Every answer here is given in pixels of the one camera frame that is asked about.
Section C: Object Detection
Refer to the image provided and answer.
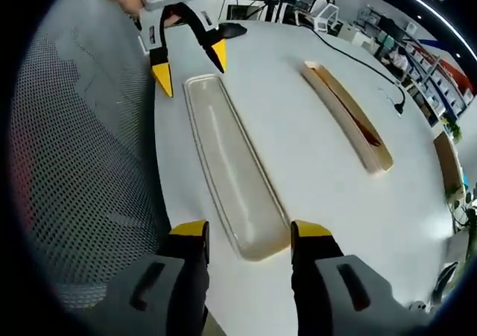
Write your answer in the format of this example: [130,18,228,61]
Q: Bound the shelf of white storage bins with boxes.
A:
[405,41,474,128]

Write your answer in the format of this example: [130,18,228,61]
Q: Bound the black computer mouse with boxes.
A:
[218,22,247,39]

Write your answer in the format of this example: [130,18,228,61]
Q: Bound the wooden spoon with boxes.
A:
[318,69,384,150]

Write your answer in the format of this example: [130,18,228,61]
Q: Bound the brown wooden box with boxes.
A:
[433,133,467,199]

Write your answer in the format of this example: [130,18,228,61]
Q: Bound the grey mesh office chair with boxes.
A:
[9,0,172,311]

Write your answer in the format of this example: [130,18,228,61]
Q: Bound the background green plant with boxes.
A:
[441,114,463,142]

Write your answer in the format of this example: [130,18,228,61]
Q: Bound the beige cutlery case base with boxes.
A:
[300,60,394,175]

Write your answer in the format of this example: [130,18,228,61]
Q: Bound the black power cable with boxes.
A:
[316,30,407,115]

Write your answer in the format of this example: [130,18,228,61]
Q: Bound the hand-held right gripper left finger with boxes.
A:
[74,219,210,336]

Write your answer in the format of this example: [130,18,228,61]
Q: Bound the white office chair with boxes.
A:
[315,4,342,34]

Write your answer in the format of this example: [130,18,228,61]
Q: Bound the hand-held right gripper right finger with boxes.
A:
[290,219,407,336]

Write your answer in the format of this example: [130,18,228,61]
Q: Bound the beige cutlery case lid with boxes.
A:
[182,73,291,263]

